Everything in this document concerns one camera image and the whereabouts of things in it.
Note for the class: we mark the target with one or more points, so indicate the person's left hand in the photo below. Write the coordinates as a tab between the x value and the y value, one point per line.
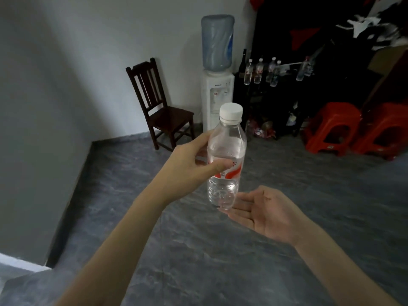
181	175

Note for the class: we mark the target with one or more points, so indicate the person's right hand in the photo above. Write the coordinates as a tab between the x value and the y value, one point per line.
274	216

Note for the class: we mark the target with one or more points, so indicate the clear water bottle red label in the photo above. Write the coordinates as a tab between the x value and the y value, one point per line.
248	73
258	72
228	146
270	68

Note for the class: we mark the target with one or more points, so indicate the clear water bottle green label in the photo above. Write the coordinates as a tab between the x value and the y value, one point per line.
275	75

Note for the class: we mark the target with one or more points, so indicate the red cap bottle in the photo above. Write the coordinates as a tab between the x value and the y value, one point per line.
301	71

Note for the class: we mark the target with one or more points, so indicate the person's left forearm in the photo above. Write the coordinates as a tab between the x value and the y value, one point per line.
111	254

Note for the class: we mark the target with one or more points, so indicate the person's right forearm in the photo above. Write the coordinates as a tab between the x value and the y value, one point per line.
344	274

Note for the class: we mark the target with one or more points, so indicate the white water dispenser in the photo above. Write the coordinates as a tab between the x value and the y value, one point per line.
216	92

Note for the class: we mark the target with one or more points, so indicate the dark wooden chair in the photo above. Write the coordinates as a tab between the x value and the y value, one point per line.
169	119

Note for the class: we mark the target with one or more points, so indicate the red snack packets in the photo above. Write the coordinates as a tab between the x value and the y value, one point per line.
263	130

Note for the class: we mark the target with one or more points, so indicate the red plastic stool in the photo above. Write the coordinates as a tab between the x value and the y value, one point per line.
334	117
389	124

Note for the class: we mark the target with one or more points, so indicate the dark wine bottle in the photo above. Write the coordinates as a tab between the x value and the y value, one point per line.
243	65

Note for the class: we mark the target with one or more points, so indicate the pile of dark clothes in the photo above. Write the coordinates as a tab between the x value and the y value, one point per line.
344	60

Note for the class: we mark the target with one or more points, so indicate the black television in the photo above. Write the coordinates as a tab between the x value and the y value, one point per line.
274	22

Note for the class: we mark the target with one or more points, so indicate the tall tan cardboard box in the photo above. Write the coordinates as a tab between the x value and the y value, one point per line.
385	58

